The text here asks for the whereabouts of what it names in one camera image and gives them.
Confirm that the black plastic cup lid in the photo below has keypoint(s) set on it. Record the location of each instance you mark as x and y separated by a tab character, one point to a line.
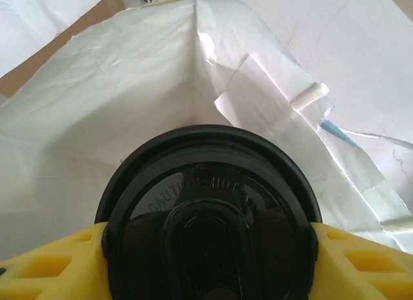
206	232

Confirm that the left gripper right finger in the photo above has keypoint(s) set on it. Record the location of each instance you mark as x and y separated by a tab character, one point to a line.
364	271

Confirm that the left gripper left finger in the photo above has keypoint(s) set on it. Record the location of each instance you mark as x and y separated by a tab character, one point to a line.
48	271

